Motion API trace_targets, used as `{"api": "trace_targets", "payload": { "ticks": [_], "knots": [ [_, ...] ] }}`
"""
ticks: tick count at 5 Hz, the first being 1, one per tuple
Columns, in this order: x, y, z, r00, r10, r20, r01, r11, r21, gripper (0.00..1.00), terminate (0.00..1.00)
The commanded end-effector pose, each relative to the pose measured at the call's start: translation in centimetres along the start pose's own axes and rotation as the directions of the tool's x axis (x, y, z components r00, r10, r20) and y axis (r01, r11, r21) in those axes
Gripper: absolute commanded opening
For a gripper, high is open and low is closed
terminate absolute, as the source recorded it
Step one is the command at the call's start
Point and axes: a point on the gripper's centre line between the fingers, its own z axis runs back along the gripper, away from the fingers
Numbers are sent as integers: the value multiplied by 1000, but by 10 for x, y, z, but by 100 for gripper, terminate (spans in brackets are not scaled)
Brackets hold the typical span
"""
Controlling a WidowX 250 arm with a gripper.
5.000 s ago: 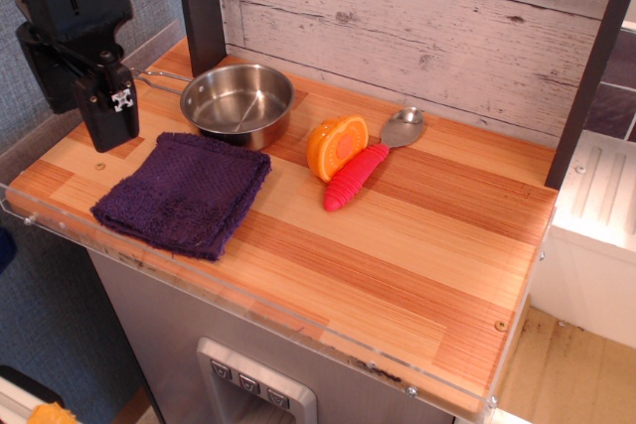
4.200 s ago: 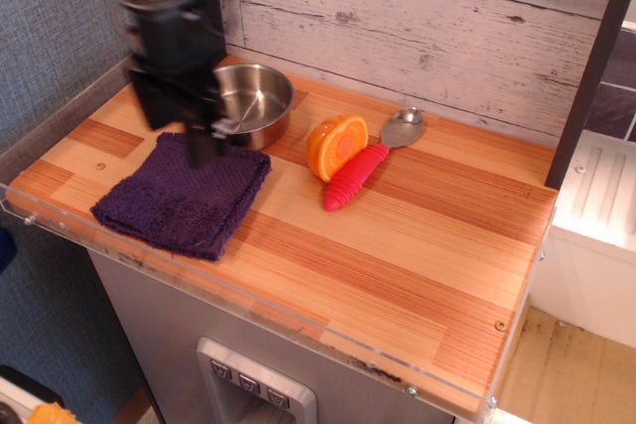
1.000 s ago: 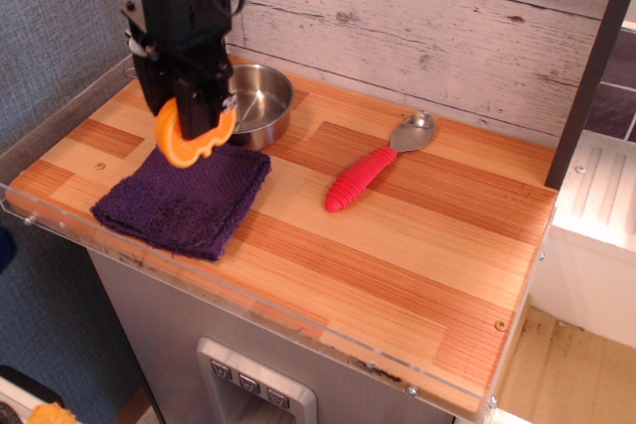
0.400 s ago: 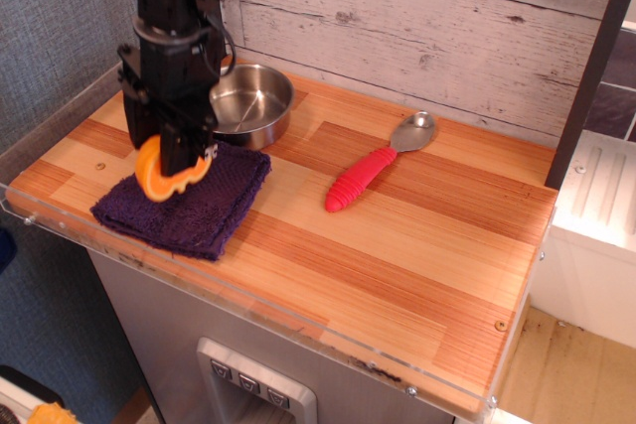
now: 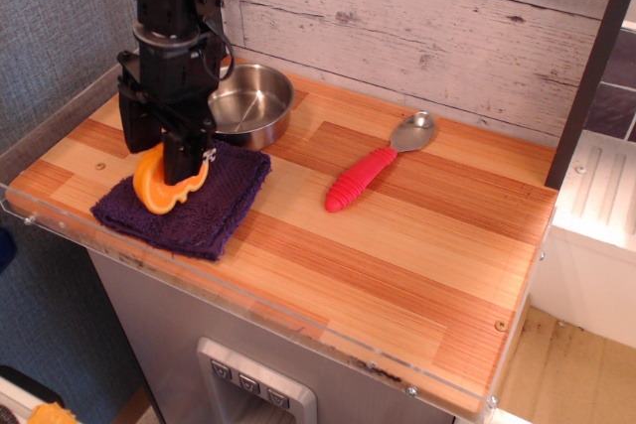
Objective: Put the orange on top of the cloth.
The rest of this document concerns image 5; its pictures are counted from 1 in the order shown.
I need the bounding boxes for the orange object bottom left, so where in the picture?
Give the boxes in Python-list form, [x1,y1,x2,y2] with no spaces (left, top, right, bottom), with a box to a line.
[27,403,78,424]

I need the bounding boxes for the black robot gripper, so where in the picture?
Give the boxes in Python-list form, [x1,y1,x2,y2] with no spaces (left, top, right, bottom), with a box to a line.
[117,34,220,186]

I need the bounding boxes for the orange toy half slice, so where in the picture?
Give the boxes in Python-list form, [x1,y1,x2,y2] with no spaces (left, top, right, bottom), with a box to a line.
[132,143,210,215]

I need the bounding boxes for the small steel saucepan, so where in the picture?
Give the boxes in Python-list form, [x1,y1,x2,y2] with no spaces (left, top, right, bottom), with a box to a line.
[209,64,295,150]

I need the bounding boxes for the red handled metal spoon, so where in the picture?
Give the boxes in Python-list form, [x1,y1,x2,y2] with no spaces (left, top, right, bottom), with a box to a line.
[324,111,436,212]

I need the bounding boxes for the clear acrylic edge guard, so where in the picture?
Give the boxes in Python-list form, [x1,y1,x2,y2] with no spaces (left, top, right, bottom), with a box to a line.
[7,176,557,422]

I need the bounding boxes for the white toy sink drainboard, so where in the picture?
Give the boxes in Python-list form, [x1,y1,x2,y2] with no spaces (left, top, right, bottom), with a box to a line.
[554,131,635,251]

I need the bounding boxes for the silver dispenser panel with buttons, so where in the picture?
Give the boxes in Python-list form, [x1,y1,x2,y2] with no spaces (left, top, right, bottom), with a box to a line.
[197,337,318,424]

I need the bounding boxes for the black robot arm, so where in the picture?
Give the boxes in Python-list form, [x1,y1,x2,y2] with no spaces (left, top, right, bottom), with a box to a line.
[1,0,232,185]

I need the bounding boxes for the purple folded rag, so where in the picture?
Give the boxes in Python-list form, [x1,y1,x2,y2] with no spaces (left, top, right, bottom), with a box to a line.
[91,141,271,261]

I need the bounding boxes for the dark right wooden post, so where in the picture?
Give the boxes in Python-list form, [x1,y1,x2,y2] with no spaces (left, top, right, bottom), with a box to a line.
[545,0,631,190]

